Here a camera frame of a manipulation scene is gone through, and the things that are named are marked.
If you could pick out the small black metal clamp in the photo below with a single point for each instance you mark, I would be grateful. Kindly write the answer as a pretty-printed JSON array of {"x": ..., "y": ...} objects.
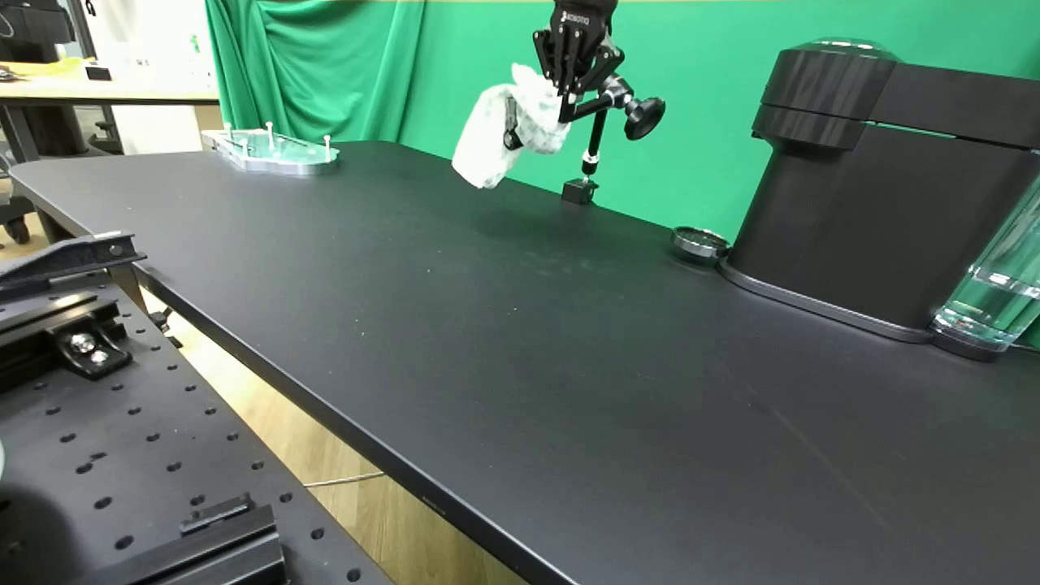
[{"x": 91, "y": 350}]

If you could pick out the black coffee machine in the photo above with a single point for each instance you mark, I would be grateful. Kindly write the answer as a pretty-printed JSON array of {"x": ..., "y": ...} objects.
[{"x": 865, "y": 207}]

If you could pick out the black chair base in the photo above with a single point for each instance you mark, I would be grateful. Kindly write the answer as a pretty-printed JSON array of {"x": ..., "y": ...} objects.
[{"x": 15, "y": 217}]

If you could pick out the green backdrop curtain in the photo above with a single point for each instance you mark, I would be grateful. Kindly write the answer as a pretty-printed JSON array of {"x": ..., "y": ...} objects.
[{"x": 715, "y": 65}]

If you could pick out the black perforated breadboard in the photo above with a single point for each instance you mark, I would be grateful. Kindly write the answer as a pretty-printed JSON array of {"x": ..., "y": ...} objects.
[{"x": 141, "y": 456}]

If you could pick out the black mounting block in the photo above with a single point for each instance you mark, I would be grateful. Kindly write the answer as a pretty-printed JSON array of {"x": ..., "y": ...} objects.
[{"x": 206, "y": 549}]

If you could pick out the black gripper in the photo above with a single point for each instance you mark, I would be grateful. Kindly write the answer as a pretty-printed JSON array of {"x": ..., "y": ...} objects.
[{"x": 587, "y": 18}]

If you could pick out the white cabinet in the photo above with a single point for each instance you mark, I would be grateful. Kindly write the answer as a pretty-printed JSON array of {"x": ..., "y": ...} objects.
[{"x": 151, "y": 36}]

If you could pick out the clear water tank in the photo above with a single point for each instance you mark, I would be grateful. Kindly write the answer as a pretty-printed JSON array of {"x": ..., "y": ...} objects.
[{"x": 996, "y": 295}]

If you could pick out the white cloth with green print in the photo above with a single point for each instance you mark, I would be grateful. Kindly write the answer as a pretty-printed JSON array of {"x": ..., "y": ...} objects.
[{"x": 492, "y": 136}]

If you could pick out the black bag on desk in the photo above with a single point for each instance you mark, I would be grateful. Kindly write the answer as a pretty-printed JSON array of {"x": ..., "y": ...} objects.
[{"x": 34, "y": 29}]

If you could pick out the wooden background desk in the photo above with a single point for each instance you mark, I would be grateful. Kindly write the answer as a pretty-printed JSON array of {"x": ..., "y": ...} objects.
[{"x": 108, "y": 90}]

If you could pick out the black articulated stand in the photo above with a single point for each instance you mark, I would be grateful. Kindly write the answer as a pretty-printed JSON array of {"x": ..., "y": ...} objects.
[{"x": 593, "y": 136}]

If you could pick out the black rail bracket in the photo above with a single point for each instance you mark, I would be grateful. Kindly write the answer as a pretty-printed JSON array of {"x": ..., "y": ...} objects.
[{"x": 68, "y": 263}]

